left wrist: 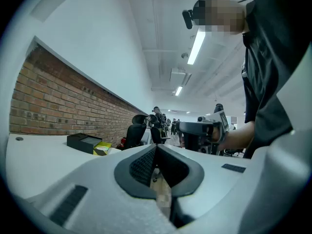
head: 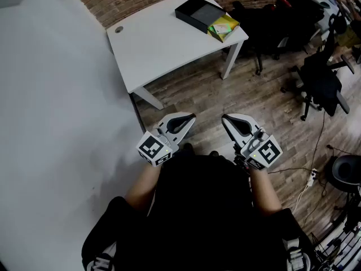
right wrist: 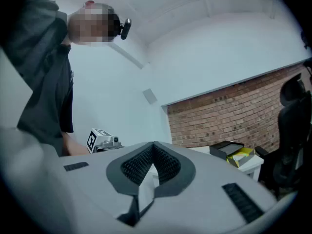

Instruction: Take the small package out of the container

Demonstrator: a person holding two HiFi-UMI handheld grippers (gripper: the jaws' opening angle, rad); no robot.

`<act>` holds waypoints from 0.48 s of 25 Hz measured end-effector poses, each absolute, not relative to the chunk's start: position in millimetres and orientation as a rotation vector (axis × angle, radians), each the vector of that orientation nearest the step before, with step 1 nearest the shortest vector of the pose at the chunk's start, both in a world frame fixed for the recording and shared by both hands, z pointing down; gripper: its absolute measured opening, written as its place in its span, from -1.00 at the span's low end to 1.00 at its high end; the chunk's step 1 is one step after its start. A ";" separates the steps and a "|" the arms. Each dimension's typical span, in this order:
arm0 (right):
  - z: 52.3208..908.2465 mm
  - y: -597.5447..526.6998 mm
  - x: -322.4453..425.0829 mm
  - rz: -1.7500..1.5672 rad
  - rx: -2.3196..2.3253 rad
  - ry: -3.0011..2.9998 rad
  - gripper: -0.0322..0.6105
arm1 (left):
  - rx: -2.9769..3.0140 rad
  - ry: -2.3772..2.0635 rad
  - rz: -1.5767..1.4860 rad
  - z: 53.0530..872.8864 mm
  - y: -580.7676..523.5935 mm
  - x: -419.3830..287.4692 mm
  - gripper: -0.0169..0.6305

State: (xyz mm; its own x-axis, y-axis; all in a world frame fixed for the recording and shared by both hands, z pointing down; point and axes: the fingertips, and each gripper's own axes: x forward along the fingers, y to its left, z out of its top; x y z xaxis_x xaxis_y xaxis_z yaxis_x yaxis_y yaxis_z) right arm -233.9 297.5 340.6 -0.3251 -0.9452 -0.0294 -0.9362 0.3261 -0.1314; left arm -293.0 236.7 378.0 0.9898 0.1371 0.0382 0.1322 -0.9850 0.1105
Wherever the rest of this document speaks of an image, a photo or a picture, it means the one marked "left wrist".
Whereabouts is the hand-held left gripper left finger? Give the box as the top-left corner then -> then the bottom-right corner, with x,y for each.
25,144 -> 178,234

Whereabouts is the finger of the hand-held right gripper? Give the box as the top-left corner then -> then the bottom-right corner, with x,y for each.
178,121 -> 215,136

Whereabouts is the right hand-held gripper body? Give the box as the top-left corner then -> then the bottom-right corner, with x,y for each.
196,110 -> 230,156

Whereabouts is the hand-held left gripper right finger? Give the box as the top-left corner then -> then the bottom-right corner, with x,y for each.
156,144 -> 260,234

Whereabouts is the yellow and white product box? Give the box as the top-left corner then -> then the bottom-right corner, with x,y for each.
93,141 -> 113,156

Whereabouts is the person's right forearm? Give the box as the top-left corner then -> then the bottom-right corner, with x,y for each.
219,120 -> 256,153

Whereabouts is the black rectangular box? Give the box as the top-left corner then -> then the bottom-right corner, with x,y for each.
66,132 -> 103,155

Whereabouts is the person's right hand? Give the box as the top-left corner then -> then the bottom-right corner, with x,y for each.
211,125 -> 226,146

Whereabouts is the white ceiling air conditioner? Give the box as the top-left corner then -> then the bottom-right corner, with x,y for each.
170,68 -> 193,85

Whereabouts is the red object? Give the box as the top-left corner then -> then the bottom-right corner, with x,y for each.
116,137 -> 127,151

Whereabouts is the person's black shirt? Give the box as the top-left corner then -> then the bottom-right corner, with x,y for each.
241,0 -> 312,159

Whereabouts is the black head camera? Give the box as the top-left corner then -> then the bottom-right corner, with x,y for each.
182,8 -> 195,30

